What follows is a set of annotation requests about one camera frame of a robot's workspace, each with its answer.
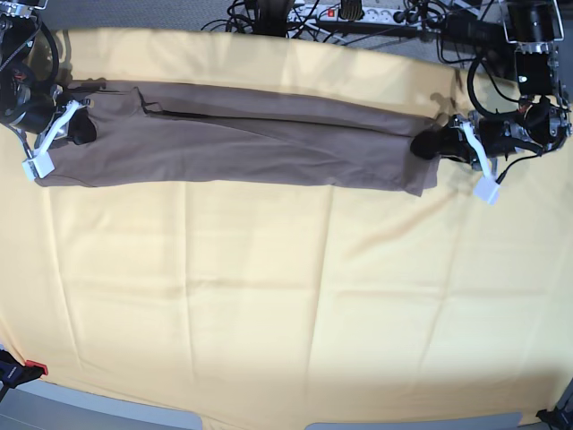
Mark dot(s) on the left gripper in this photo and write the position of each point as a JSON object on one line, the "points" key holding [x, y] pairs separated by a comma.
{"points": [[499, 138]]}

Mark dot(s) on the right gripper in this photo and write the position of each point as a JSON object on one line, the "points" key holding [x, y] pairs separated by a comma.
{"points": [[37, 113]]}

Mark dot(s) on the black stand behind table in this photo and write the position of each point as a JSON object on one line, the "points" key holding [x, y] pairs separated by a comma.
{"points": [[272, 17]]}

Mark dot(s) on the black red clamp left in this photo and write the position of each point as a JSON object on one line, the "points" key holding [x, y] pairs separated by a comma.
{"points": [[13, 373]]}

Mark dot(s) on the black clamp right corner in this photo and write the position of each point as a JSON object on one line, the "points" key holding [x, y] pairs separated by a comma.
{"points": [[560, 417]]}

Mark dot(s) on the yellow tablecloth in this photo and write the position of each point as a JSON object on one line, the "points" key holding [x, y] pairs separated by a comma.
{"points": [[276, 307]]}

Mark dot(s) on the brown T-shirt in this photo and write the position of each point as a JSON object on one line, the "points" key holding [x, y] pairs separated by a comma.
{"points": [[180, 132]]}

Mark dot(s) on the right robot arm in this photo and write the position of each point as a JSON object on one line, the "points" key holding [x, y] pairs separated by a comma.
{"points": [[21, 26]]}

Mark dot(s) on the white power strip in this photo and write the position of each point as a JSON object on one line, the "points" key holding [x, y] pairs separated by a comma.
{"points": [[366, 18]]}

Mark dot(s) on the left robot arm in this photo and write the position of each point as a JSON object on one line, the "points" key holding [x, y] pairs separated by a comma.
{"points": [[528, 36]]}

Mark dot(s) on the black power adapter box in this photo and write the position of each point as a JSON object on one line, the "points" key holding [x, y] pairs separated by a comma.
{"points": [[460, 30]]}

